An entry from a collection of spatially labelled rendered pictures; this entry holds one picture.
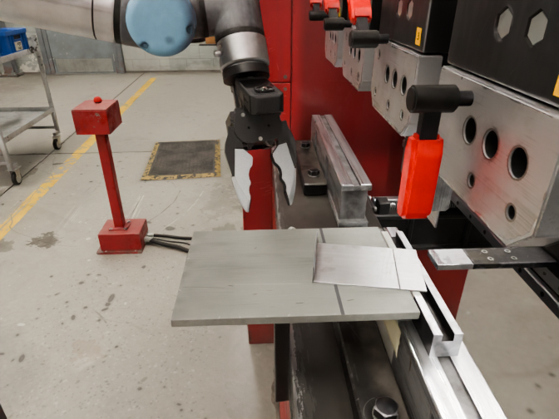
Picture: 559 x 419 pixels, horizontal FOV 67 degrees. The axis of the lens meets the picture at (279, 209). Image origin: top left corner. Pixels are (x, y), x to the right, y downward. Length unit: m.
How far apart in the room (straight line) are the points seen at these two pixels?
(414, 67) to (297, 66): 0.91
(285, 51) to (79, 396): 1.38
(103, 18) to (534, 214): 0.47
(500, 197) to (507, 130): 0.04
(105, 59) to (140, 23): 7.46
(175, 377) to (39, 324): 0.71
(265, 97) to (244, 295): 0.24
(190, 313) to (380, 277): 0.22
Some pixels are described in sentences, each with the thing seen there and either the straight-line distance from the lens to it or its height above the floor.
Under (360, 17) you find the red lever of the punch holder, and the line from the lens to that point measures 0.51.
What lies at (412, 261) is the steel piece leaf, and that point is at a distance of 0.56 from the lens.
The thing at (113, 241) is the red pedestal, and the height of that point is 0.07.
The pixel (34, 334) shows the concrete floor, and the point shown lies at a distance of 2.13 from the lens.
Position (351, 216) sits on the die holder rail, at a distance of 0.87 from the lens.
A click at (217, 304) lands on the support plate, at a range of 0.47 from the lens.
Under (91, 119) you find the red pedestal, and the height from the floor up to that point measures 0.76.
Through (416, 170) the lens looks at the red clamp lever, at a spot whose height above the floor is 1.19.
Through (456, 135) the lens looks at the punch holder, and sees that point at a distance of 0.33.
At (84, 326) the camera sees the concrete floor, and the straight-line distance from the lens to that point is 2.08.
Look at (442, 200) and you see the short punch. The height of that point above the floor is 1.11.
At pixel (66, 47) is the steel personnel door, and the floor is 0.41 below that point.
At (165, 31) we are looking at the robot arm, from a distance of 0.53.
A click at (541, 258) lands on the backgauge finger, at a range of 0.62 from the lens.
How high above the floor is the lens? 1.31
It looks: 28 degrees down
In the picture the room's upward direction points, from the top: straight up
